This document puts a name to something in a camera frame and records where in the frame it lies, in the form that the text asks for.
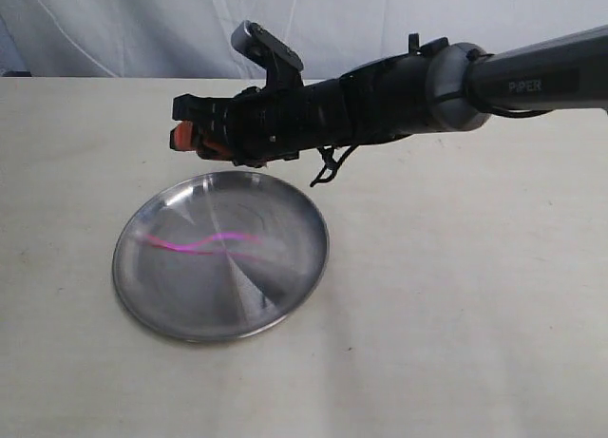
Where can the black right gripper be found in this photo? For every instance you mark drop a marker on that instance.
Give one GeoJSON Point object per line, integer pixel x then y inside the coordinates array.
{"type": "Point", "coordinates": [252, 128]}

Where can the pink glow stick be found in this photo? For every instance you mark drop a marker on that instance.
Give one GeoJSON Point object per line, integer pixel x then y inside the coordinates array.
{"type": "Point", "coordinates": [222, 243]}

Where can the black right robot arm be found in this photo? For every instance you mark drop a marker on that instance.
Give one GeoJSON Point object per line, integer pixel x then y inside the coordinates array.
{"type": "Point", "coordinates": [433, 87]}

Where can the round stainless steel plate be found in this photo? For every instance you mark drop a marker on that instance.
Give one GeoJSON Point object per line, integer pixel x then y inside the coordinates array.
{"type": "Point", "coordinates": [221, 297]}

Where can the white backdrop cloth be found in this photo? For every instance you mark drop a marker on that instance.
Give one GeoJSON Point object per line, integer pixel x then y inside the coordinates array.
{"type": "Point", "coordinates": [191, 38]}

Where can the small black background object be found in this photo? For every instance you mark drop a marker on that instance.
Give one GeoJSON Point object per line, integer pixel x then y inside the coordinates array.
{"type": "Point", "coordinates": [15, 74]}

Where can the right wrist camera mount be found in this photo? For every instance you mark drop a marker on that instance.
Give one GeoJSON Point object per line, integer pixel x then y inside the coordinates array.
{"type": "Point", "coordinates": [282, 65]}

